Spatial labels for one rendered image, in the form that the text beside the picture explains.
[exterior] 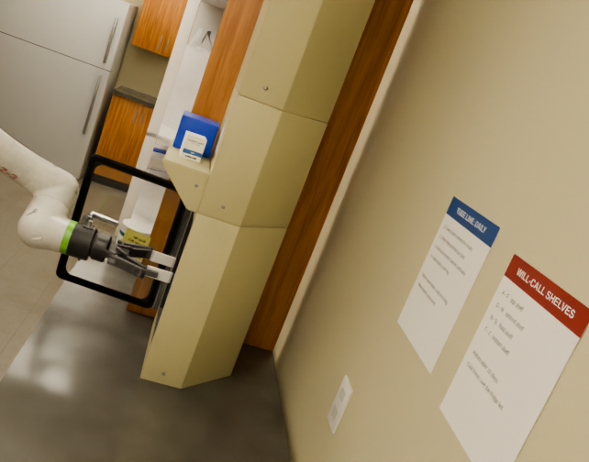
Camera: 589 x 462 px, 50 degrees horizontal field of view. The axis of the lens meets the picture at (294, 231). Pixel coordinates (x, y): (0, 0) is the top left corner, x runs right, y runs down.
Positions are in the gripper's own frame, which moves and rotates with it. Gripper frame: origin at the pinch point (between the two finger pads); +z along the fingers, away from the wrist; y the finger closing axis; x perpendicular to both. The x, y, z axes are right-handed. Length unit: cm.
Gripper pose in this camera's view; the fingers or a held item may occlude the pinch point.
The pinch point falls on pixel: (167, 268)
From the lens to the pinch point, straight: 175.9
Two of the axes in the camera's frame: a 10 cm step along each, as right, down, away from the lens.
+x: -3.6, 9.0, 2.4
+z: 9.3, 3.2, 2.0
